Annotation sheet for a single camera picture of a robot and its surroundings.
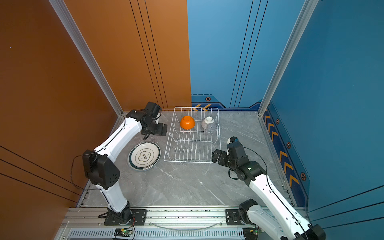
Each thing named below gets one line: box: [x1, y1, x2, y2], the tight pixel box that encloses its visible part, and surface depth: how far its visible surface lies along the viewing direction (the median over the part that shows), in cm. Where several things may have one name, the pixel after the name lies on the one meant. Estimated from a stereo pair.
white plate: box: [128, 141, 162, 172], surface depth 93 cm
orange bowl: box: [180, 115, 196, 130], surface depth 109 cm
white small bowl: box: [204, 116, 215, 124], surface depth 107 cm
